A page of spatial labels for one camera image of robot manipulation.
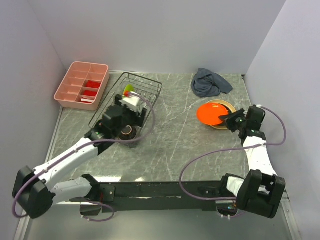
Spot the orange plate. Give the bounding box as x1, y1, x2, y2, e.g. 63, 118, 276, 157
196, 103, 227, 126

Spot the grey-blue crumpled cloth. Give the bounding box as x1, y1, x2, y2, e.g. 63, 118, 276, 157
190, 68, 233, 98

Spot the yellow plate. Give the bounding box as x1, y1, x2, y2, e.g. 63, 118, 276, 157
208, 99, 236, 130

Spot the pink plastic divided organizer tray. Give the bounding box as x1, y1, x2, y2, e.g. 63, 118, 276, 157
54, 61, 110, 111

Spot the red white item in tray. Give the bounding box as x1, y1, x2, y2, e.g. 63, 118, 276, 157
80, 98, 95, 104

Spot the black plate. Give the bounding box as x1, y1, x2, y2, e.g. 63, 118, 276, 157
222, 105, 232, 115

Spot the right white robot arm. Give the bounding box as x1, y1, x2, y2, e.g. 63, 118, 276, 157
219, 105, 286, 219

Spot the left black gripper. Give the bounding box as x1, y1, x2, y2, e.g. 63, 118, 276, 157
112, 94, 147, 137

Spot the black glazed bowl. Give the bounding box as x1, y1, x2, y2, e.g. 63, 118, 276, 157
118, 125, 138, 141

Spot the purple cable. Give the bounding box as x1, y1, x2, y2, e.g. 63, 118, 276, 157
178, 104, 287, 218
12, 90, 157, 218

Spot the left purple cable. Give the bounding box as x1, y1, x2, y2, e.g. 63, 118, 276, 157
12, 90, 157, 218

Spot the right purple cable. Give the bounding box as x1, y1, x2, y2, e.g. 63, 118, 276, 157
178, 104, 287, 218

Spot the black wire dish rack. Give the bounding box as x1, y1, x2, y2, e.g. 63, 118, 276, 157
88, 71, 163, 148

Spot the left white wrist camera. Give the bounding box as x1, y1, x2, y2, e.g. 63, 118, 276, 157
120, 91, 142, 112

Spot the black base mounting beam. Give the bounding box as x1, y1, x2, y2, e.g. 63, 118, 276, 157
69, 180, 241, 213

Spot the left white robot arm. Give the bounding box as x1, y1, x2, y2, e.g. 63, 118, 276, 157
11, 91, 156, 219

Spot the green plate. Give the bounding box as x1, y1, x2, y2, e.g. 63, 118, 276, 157
123, 84, 135, 94

